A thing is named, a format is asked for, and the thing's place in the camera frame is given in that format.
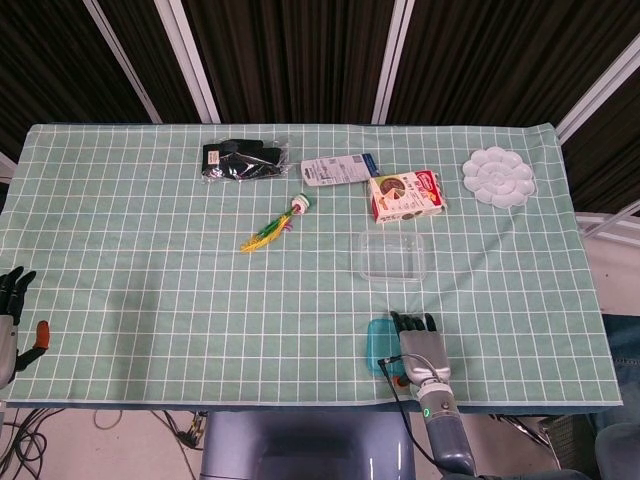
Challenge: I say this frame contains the yellow green feather shuttlecock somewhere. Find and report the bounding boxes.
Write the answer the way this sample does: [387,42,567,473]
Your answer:
[240,193,313,255]

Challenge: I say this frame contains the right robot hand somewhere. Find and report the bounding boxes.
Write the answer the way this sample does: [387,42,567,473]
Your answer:
[390,310,454,389]

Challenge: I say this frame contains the clear plastic container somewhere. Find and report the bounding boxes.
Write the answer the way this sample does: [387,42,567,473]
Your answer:
[356,229,426,284]

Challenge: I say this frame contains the green white checked tablecloth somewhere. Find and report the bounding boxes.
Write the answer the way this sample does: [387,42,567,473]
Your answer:
[0,122,624,409]

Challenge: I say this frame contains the white metal frame post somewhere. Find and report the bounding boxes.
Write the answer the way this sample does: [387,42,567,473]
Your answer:
[82,0,164,125]
[372,0,412,125]
[554,35,640,144]
[153,0,222,125]

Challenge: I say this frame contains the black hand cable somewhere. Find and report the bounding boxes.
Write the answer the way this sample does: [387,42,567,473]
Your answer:
[377,353,444,469]

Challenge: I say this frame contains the yellow black floor cables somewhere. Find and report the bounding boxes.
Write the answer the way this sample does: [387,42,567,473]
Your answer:
[159,409,209,451]

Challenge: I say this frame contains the grey blue robot torso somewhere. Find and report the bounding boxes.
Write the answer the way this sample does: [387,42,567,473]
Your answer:
[199,410,416,480]

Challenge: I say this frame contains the white flower paint palette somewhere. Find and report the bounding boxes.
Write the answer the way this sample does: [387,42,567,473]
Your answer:
[461,146,535,210]

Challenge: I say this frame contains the black gloves in plastic bag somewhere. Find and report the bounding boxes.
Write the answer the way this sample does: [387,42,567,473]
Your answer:
[201,135,292,185]

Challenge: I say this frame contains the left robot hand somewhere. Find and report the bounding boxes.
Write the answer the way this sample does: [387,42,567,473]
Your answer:
[0,266,52,389]

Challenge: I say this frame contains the blister pack with card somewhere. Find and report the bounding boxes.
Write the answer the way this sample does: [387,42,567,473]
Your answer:
[299,152,380,189]

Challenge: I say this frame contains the black floor cable bundle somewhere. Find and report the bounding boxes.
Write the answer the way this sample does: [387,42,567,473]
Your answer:
[0,407,66,480]

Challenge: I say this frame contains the blue denim trouser leg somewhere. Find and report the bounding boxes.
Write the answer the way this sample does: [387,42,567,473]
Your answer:
[602,312,640,396]

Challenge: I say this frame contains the blue plastic container lid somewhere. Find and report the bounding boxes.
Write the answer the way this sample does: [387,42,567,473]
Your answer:
[366,316,406,381]

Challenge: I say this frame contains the dark brown curtain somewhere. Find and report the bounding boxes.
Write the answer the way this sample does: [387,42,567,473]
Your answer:
[0,0,640,214]

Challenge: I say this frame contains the red white snack carton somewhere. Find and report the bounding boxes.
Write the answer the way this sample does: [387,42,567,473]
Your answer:
[368,169,448,225]

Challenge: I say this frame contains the chrome wire frame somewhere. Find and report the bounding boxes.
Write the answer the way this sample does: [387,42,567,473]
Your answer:
[492,413,596,451]

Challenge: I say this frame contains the white metal rod stand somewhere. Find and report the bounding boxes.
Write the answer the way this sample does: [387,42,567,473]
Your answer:
[574,201,640,241]

